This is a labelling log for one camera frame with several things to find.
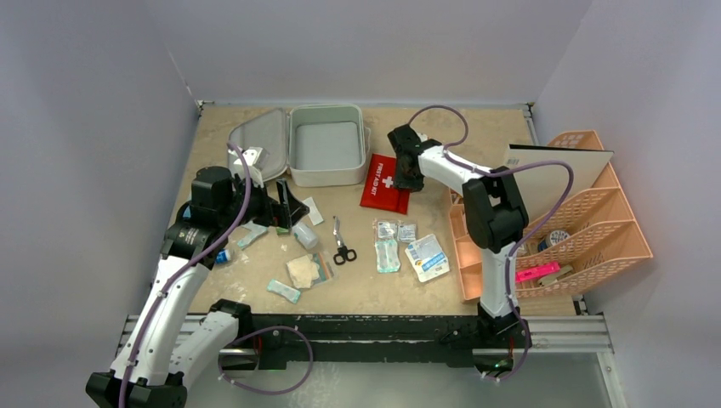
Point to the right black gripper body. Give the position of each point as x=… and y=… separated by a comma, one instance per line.
x=405, y=171

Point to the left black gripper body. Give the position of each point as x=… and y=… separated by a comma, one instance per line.
x=262, y=212

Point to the white paper strip packet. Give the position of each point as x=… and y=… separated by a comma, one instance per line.
x=314, y=213

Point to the red first aid pouch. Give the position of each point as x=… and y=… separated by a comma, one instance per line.
x=379, y=189

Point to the clear teal swab packet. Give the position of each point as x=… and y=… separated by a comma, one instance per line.
x=387, y=256

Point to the teal bandage packet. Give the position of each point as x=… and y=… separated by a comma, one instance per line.
x=291, y=294

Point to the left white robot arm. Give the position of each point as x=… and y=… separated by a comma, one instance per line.
x=154, y=369

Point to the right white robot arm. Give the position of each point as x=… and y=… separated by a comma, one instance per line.
x=495, y=217

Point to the white plastic bottle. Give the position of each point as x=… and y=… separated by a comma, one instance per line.
x=307, y=238

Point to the small white pad packet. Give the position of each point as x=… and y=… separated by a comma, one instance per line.
x=385, y=229

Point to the beige gauze in bag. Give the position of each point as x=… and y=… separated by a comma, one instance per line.
x=310, y=270

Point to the blue white ointment tube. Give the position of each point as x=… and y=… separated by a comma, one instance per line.
x=224, y=256

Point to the grey open storage case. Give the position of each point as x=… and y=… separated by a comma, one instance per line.
x=318, y=145

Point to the blue white mask packet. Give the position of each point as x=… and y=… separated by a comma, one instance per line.
x=427, y=258

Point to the orange compartment tray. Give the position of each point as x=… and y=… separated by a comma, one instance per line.
x=467, y=254

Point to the white board folder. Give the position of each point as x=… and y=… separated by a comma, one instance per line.
x=541, y=187

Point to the pink highlighter marker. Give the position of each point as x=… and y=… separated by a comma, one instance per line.
x=537, y=272

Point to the orange plastic file rack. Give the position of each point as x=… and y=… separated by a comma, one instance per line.
x=606, y=239

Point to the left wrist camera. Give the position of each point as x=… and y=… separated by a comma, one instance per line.
x=255, y=158

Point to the black handled scissors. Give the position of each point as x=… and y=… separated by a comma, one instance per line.
x=343, y=254

